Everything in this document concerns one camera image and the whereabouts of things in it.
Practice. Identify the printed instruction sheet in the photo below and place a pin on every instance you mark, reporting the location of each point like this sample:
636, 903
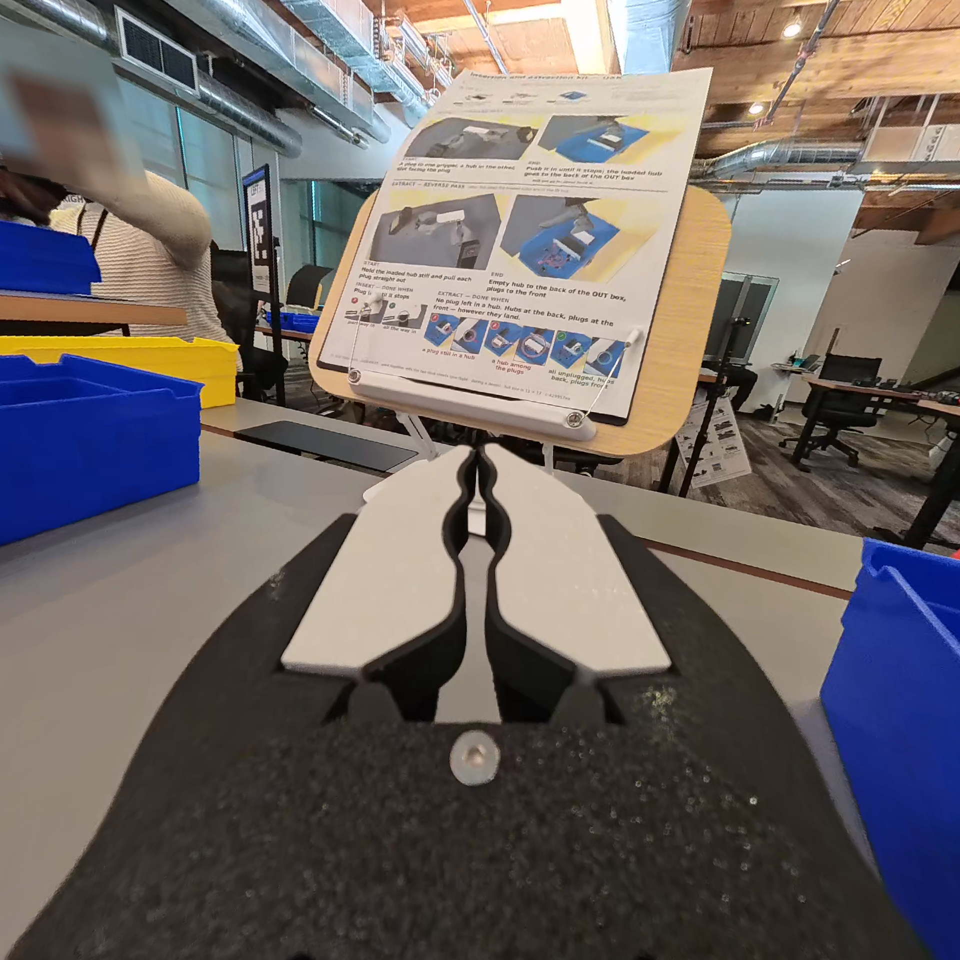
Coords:
525, 225

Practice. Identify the black desk panel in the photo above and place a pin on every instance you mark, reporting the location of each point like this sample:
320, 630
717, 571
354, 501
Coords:
337, 442

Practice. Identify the wooden office desk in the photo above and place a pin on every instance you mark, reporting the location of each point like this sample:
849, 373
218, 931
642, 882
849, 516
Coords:
930, 420

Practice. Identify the yellow plastic bin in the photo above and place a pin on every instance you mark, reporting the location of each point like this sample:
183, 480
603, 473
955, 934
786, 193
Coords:
150, 360

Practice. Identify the black sign stand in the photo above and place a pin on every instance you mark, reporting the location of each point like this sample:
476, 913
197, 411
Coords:
259, 225

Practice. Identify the silver air duct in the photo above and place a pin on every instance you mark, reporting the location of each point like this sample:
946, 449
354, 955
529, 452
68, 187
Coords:
240, 112

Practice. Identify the small blue plastic bin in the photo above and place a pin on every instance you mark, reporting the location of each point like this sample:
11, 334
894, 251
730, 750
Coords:
289, 322

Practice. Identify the black office chair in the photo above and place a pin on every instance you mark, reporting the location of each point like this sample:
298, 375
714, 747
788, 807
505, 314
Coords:
232, 300
844, 390

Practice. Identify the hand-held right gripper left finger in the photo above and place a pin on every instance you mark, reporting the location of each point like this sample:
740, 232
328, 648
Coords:
375, 585

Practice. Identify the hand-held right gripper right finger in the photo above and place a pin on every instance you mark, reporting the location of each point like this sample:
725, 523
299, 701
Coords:
577, 592

